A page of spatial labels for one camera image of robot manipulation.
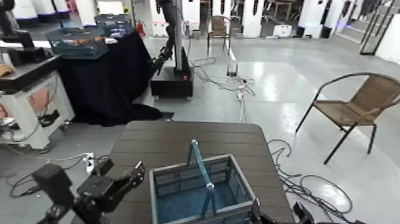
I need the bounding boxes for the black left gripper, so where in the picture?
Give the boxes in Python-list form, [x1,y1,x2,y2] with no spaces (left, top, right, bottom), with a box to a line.
[76,157,146,214]

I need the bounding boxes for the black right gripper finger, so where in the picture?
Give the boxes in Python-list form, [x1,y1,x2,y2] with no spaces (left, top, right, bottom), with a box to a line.
[293,203,317,224]
[249,198,267,224]

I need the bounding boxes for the blue crate with handle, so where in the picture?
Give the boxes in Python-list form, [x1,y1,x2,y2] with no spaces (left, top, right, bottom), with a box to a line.
[149,138,261,224]

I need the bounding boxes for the mobile robot base with column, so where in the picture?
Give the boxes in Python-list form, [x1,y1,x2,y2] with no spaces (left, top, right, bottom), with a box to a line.
[150,0,195,101]

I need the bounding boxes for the large blue plastic crate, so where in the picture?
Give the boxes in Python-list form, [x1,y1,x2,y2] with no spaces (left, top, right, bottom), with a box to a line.
[46,27,109,60]

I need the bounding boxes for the dark blue crate with items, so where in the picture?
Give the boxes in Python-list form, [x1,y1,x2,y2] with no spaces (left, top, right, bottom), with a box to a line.
[94,13,134,39]

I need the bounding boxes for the white power strip with plugs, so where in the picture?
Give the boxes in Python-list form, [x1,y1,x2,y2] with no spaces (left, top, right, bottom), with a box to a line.
[84,151,95,175]

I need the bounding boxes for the black draped cloth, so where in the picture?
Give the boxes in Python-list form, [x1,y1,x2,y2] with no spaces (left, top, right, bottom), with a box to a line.
[57,30,174,127]

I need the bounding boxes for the black holder on cabinet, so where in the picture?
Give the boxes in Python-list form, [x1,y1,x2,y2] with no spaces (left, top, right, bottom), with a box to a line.
[37,109,61,127]

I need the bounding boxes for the long white power strip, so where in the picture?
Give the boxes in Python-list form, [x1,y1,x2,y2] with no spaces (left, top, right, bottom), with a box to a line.
[237,90,248,123]

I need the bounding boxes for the black desk top board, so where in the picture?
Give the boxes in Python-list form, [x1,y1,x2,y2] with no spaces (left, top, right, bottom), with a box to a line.
[0,54,62,92]

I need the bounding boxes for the red fire extinguisher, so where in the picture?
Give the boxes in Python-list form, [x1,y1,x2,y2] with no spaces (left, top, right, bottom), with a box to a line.
[136,20,147,37]

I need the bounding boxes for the small black floor device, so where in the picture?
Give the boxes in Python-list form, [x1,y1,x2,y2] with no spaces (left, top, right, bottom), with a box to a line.
[226,60,239,77]

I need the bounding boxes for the black desktop device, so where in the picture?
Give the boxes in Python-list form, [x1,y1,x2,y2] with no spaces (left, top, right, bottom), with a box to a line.
[7,29,53,67]

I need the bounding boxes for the tan cloth object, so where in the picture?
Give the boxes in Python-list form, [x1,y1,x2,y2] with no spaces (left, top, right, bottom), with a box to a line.
[0,63,15,77]

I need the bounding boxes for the white box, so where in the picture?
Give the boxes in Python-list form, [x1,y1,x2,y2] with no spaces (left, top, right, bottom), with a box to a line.
[272,24,293,38]

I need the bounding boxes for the white pillar kiosk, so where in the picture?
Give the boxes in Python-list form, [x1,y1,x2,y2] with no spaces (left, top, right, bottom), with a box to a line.
[242,0,265,39]
[296,0,334,39]

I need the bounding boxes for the black tangled floor cables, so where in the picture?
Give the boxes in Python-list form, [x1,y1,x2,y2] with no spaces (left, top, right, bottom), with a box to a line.
[267,138,355,221]

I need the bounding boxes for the thin white floor cable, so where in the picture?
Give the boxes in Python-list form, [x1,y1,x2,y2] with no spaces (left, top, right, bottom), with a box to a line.
[0,143,89,163]

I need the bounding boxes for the large wicker chair black frame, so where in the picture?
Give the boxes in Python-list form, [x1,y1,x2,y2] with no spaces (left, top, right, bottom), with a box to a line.
[295,72,400,165]

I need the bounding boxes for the grey tangled floor cables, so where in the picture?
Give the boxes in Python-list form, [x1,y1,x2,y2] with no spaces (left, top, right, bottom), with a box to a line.
[190,56,256,97]

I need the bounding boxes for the small wicker chair black frame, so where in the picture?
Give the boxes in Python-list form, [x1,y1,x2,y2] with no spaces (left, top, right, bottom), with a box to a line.
[206,15,232,56]

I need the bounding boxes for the black metal frame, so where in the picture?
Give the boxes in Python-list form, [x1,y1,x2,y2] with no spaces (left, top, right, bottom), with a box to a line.
[359,0,396,57]

